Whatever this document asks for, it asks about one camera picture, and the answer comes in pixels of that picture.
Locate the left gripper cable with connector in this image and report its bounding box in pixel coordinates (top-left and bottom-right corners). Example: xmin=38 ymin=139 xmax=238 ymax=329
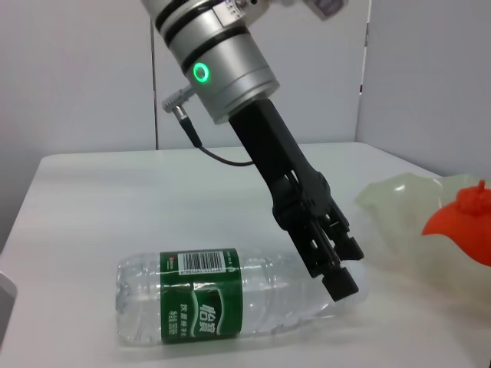
xmin=160 ymin=84 xmax=254 ymax=168

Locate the clear glass bowl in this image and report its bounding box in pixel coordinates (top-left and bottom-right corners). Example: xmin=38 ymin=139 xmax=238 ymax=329
xmin=354 ymin=172 xmax=491 ymax=307

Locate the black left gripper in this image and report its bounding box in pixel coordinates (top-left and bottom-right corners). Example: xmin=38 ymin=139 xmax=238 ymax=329
xmin=229 ymin=98 xmax=364 ymax=262

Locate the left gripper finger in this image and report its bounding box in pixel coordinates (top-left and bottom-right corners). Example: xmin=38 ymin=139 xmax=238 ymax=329
xmin=285 ymin=214 xmax=360 ymax=303

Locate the clear water bottle green label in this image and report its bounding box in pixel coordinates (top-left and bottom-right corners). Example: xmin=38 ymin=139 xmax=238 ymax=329
xmin=114 ymin=247 xmax=369 ymax=346

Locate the orange fruit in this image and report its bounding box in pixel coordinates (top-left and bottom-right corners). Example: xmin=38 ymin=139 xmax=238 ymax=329
xmin=421 ymin=179 xmax=491 ymax=268

